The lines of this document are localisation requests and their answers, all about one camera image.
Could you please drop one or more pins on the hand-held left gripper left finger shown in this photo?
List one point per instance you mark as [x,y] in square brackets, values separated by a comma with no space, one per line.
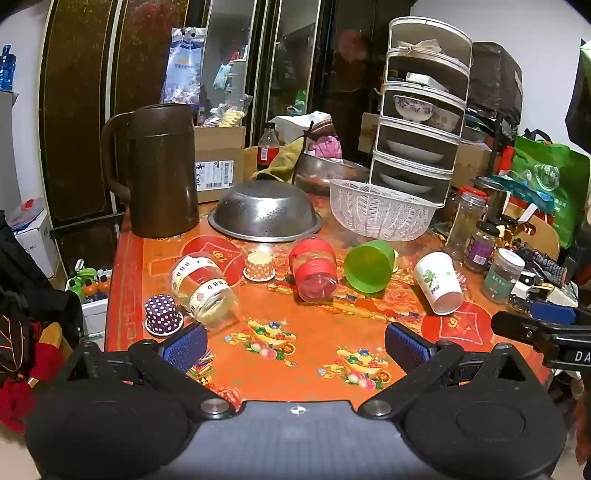
[183,346]

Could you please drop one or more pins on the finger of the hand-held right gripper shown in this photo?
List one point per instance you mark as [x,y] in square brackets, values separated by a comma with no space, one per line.
[517,325]
[554,313]

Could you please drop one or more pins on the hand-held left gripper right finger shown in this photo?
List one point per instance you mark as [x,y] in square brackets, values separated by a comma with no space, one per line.
[407,346]

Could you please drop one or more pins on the white paper cup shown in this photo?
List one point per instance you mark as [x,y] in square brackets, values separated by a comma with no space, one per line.
[438,284]

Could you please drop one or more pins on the purple polka dot paper cup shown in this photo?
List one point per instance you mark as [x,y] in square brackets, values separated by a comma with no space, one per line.
[162,314]

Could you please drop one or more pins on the clear glass cup with label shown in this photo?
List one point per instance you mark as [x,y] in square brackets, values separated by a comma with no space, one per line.
[203,290]

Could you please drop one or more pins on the green plastic cup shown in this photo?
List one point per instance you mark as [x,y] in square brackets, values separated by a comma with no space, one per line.
[369,267]

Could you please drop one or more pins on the orange paper baking cup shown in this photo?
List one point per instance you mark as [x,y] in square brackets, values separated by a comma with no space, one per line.
[258,267]

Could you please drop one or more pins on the glass jar silver lid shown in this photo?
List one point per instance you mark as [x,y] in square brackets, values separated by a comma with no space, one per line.
[502,277]

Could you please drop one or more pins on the dark jar black lid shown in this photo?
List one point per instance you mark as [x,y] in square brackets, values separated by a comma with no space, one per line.
[480,249]

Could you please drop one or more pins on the white bin of bottles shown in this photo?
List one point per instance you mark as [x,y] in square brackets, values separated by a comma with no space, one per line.
[92,295]

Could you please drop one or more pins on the tall clear jar red lid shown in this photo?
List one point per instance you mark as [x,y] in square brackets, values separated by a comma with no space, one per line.
[465,226]

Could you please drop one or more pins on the green shopping bag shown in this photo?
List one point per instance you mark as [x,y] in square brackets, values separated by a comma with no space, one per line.
[558,184]

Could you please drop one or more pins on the steel mug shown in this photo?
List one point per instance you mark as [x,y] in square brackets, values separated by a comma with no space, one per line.
[490,196]

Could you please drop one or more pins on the white plastic basket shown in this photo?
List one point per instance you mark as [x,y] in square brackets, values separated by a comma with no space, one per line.
[378,210]

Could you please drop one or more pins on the steel colander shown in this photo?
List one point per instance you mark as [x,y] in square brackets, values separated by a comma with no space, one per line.
[263,207]

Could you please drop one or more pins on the white plate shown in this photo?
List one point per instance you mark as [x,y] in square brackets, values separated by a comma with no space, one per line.
[406,183]
[415,150]

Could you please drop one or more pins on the black garment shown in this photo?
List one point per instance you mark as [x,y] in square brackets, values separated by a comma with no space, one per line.
[27,286]

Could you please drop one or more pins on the plain cardboard box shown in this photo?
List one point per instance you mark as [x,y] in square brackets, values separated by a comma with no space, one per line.
[471,161]

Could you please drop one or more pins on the brown thermos jug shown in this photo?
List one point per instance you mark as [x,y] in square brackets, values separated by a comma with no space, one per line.
[161,175]

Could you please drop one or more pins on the red cloth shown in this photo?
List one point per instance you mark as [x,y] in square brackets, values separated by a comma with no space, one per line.
[18,401]

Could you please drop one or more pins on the white cardboard box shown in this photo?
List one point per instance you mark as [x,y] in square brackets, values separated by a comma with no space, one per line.
[37,240]

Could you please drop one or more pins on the cardboard box with label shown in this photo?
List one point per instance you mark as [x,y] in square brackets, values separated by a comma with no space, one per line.
[221,161]

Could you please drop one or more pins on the large steel basin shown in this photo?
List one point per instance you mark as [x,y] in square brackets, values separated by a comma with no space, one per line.
[323,173]

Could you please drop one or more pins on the olive green cloth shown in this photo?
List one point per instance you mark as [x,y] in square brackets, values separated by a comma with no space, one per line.
[279,164]

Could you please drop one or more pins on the dark hanging garment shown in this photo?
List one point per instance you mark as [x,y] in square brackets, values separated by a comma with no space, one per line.
[581,101]

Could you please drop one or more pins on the pink cloth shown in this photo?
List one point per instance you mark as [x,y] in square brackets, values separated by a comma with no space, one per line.
[327,146]

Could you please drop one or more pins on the cola bottle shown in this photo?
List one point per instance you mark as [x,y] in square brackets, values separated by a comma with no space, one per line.
[267,147]

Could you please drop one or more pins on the floral porcelain bowl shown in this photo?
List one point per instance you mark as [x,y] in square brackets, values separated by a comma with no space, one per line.
[447,120]

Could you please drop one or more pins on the yellow snack packet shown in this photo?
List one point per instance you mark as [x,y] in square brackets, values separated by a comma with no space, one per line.
[230,116]

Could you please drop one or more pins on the black suitcase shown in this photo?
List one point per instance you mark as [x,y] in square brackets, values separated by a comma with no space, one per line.
[496,83]

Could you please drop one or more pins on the blue patterned porcelain bowl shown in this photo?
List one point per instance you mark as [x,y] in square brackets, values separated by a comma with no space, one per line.
[412,108]

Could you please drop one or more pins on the dark wooden wardrobe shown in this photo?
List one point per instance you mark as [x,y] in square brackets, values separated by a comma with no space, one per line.
[78,115]

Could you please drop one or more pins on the small white box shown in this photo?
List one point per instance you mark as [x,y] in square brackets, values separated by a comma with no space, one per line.
[427,81]

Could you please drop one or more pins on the blue snack bag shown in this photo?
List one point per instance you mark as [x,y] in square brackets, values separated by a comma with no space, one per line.
[183,69]

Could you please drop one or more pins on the tiered mesh dish rack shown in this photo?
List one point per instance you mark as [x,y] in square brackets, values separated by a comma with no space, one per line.
[429,41]

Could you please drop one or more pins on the blue water bottle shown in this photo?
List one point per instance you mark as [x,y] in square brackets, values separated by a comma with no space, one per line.
[6,69]

